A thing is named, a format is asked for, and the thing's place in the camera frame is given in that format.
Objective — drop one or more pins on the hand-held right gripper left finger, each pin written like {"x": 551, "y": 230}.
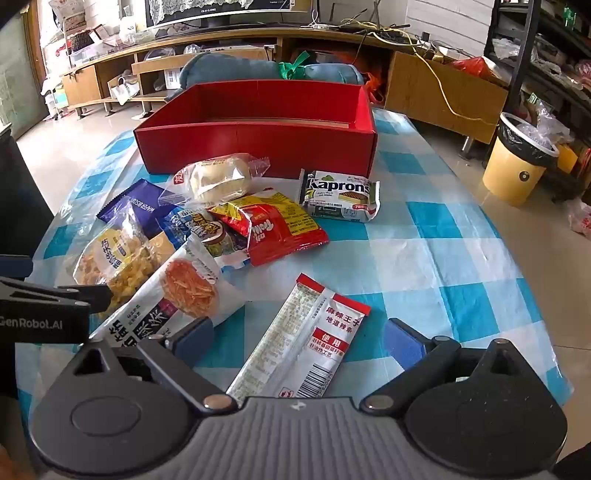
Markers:
{"x": 194, "y": 334}

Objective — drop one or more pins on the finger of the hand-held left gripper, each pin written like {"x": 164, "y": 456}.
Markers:
{"x": 99, "y": 297}
{"x": 16, "y": 266}

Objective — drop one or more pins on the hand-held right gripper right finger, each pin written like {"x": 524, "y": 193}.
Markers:
{"x": 401, "y": 341}

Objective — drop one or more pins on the yellow cracker packet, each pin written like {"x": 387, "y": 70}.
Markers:
{"x": 120, "y": 263}

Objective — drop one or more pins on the white shredded snack packet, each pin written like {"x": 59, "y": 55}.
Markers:
{"x": 184, "y": 281}

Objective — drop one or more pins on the white red spicy strip packet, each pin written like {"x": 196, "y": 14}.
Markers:
{"x": 300, "y": 341}

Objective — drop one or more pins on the purple snack packet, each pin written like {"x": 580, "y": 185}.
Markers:
{"x": 134, "y": 198}

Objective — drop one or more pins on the blue snack packet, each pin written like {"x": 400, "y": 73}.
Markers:
{"x": 178, "y": 226}

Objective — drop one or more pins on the red and yellow snack packet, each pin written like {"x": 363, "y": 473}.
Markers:
{"x": 281, "y": 235}

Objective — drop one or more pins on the clear bread packet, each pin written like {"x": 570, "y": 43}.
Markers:
{"x": 217, "y": 182}

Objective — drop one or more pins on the red cardboard box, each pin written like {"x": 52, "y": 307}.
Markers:
{"x": 258, "y": 147}

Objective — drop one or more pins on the blue chequered tablecloth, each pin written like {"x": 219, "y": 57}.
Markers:
{"x": 415, "y": 258}

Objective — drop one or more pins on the yellow trash bin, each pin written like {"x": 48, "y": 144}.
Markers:
{"x": 512, "y": 170}

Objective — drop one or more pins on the white paper bag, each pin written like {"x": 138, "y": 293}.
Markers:
{"x": 123, "y": 90}

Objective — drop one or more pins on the white plastic bag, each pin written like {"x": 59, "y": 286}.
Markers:
{"x": 579, "y": 217}

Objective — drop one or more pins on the white and blue box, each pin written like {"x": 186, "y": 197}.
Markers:
{"x": 174, "y": 78}

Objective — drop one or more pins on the wooden television stand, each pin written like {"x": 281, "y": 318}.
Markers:
{"x": 415, "y": 87}

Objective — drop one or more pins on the orange bag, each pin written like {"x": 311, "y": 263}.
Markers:
{"x": 374, "y": 85}

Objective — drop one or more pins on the blue rolled blanket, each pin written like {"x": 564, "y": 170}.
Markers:
{"x": 221, "y": 69}

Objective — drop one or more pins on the red plastic bag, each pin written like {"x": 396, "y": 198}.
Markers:
{"x": 473, "y": 67}

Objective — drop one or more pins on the television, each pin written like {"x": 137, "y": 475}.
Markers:
{"x": 221, "y": 9}

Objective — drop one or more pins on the black metal shelf rack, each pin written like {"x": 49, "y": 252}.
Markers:
{"x": 526, "y": 46}

